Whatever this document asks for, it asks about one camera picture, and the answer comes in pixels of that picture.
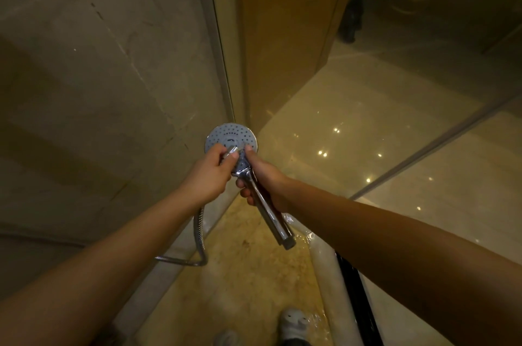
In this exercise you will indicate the person's right hand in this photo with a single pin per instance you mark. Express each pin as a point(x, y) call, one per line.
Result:
point(271, 182)

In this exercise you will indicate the person's left hand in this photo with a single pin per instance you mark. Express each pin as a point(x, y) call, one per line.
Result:
point(206, 178)

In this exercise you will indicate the person's right thumb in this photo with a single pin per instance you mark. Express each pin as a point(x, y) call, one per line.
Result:
point(251, 158)

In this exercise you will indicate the person's left thumb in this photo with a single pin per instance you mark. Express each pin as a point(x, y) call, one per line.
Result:
point(231, 160)

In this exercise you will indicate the chrome handheld shower head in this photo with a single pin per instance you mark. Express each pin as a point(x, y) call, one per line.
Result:
point(269, 211)

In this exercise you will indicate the person's left forearm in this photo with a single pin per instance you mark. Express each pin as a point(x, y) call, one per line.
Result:
point(102, 268)

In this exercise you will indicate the person's right forearm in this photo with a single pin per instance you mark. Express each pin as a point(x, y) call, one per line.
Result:
point(408, 260)

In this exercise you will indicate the glass shower panel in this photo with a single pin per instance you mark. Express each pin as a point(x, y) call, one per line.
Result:
point(367, 125)

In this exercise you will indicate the wooden cabinet panel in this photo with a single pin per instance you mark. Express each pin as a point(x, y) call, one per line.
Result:
point(285, 31)

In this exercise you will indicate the marble shower curb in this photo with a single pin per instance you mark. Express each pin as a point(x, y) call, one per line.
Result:
point(332, 288)

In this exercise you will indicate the person's right grey shoe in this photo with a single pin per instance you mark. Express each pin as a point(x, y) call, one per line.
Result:
point(293, 323)

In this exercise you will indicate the dark object on floor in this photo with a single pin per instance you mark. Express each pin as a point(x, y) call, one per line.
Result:
point(351, 17)

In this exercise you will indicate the black door seal strip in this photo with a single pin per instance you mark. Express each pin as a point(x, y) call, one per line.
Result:
point(359, 301)

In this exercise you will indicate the metal glass panel frame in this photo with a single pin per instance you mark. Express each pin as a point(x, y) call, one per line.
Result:
point(214, 39)

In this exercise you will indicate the metal glass door rail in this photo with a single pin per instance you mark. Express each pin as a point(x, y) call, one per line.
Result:
point(432, 145)

